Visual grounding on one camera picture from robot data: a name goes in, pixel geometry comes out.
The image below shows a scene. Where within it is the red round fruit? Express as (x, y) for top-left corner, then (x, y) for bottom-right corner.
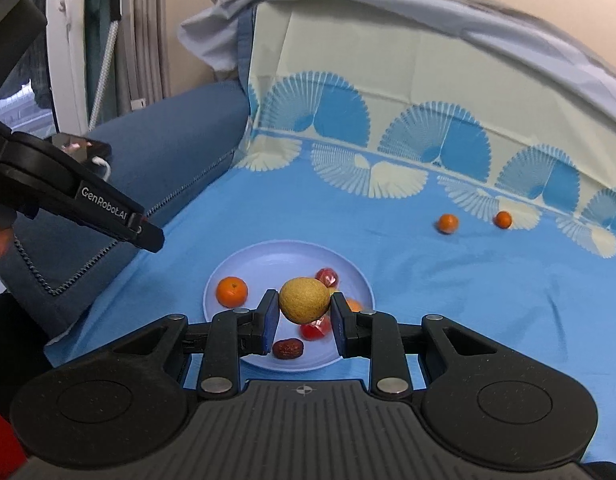
(300, 316), (333, 342)

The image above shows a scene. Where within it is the white cord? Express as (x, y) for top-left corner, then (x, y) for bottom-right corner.
(88, 20), (121, 131)

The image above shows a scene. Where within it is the dark red date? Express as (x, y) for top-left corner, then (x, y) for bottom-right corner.
(272, 338), (305, 360)

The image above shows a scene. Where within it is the red cloth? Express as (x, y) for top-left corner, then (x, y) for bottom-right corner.
(0, 410), (26, 480)

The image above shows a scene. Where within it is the white window frame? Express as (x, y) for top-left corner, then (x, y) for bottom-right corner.
(45, 0), (94, 136)

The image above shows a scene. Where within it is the blue fan-print bed sheet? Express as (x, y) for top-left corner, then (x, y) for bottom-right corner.
(45, 2), (616, 466)

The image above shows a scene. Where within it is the grey curtain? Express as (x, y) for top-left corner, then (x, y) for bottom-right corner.
(115, 0), (169, 111)

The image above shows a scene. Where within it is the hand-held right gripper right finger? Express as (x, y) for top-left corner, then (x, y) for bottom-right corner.
(331, 291), (523, 400)

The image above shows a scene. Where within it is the lilac round plate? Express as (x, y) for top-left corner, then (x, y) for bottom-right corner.
(203, 240), (375, 372)

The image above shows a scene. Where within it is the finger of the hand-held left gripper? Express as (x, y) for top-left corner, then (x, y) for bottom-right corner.
(130, 212), (165, 254)

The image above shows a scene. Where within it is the blue upholstered bed frame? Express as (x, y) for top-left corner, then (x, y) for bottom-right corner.
(0, 80), (253, 346)

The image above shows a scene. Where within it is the yellow longan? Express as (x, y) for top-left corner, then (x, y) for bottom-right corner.
(278, 277), (332, 325)

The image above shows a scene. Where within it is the large orange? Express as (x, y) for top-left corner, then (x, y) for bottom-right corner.
(216, 276), (249, 309)

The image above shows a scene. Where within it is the black phone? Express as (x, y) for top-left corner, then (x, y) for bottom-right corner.
(50, 134), (113, 161)

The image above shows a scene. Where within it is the grey-blue quilt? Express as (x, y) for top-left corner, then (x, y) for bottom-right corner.
(177, 0), (616, 128)

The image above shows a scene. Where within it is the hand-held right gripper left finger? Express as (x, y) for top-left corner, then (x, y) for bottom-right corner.
(88, 289), (279, 400)

